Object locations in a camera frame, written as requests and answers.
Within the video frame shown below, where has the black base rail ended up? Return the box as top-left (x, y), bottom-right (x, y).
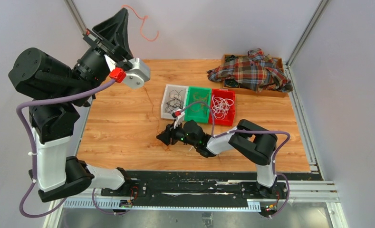
top-left (94, 171), bottom-right (289, 217)

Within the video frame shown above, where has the wooden tray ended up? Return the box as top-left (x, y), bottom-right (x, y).
top-left (221, 54), bottom-right (288, 98)

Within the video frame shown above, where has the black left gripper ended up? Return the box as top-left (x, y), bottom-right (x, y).
top-left (62, 7), bottom-right (135, 106)

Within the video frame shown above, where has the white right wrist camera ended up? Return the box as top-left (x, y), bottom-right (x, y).
top-left (172, 109), bottom-right (185, 129)

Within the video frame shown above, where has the plaid flannel shirt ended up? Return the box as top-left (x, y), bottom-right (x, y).
top-left (207, 48), bottom-right (293, 93)

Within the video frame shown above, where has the orange cable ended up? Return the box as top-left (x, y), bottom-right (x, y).
top-left (190, 93), bottom-right (210, 119)
top-left (121, 4), bottom-right (172, 152)

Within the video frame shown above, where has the red plastic bin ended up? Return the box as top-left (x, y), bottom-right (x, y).
top-left (210, 89), bottom-right (235, 126)

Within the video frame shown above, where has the green plastic bin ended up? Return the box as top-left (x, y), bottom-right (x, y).
top-left (185, 86), bottom-right (212, 124)

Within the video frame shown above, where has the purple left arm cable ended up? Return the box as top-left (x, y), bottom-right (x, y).
top-left (16, 67), bottom-right (126, 219)

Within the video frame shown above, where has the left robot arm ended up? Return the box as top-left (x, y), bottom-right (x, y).
top-left (8, 9), bottom-right (133, 202)

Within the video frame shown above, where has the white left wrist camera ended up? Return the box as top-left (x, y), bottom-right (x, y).
top-left (105, 55), bottom-right (151, 89)

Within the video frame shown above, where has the white cable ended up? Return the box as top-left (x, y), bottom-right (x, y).
top-left (211, 95), bottom-right (235, 120)

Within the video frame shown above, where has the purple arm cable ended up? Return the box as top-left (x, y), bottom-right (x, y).
top-left (16, 67), bottom-right (126, 219)
top-left (172, 100), bottom-right (291, 219)

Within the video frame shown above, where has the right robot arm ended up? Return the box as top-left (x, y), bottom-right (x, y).
top-left (156, 119), bottom-right (278, 198)

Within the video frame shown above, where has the white plastic bin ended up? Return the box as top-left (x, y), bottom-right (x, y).
top-left (160, 84), bottom-right (189, 119)

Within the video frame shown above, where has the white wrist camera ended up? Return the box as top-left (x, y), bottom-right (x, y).
top-left (105, 55), bottom-right (151, 89)
top-left (172, 109), bottom-right (185, 129)

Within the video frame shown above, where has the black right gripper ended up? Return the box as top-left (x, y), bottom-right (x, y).
top-left (157, 120), bottom-right (198, 148)

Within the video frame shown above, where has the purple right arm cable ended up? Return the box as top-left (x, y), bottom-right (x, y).
top-left (172, 100), bottom-right (291, 219)

